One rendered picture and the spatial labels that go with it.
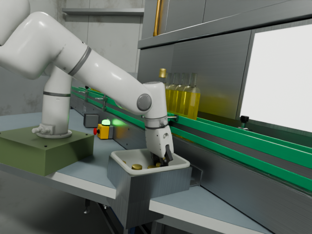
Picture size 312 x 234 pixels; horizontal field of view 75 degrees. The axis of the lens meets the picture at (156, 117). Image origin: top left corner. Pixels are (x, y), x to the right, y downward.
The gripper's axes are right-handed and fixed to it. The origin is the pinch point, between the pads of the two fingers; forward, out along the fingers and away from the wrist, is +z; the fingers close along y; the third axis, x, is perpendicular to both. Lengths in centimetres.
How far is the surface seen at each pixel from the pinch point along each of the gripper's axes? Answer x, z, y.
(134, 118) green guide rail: -8.1, -8.8, 31.6
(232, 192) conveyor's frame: -10.6, 3.9, -21.0
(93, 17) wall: -127, -125, 407
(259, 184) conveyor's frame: -12.0, -2.0, -28.0
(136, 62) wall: -170, -27, 320
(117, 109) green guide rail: -9, -9, 54
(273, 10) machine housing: -44, -47, -12
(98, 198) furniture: 20.2, 8.8, 10.0
